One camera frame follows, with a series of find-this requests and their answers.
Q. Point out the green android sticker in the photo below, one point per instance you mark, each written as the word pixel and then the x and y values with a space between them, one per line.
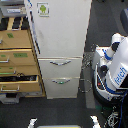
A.
pixel 43 9

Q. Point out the white fridge drawer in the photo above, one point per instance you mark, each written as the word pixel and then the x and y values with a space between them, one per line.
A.
pixel 60 68
pixel 61 88

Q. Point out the white middle fridge drawer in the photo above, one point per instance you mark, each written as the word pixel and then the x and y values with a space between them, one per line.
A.
pixel 60 68

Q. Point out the white bottom fridge drawer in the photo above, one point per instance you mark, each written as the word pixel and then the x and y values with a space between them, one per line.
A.
pixel 61 88

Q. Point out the wooden drawer cabinet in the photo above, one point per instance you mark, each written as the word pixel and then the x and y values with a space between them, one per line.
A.
pixel 19 69

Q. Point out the grey box on cabinet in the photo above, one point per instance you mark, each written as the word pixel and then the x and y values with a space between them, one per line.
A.
pixel 12 11

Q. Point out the white fridge door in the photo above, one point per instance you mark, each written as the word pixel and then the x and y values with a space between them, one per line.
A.
pixel 63 32

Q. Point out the white blue Fetch robot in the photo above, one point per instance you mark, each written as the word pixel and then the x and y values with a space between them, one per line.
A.
pixel 110 71

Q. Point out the white refrigerator body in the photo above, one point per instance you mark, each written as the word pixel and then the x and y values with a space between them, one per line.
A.
pixel 59 29

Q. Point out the white robot base front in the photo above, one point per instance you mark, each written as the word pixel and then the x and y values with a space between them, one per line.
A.
pixel 94 119

